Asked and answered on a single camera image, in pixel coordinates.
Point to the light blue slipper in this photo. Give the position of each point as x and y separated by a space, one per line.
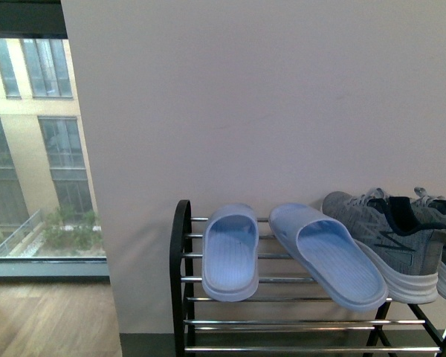
229 254
324 247

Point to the black metal shoe rack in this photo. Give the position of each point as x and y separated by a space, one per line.
289 315

